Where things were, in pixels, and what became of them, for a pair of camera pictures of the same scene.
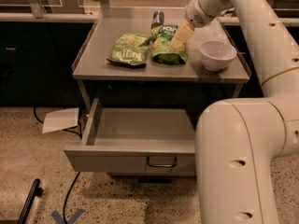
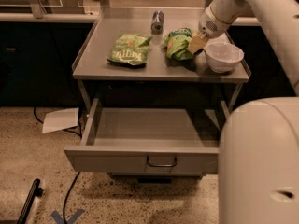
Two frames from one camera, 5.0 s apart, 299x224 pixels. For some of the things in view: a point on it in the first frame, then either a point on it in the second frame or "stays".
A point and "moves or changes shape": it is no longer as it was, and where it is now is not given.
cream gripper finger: (181, 37) → (196, 42)
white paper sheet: (60, 119) stays
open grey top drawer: (135, 141) stays
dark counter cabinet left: (36, 62) stays
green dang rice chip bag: (162, 50) moves or changes shape
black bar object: (35, 190) stays
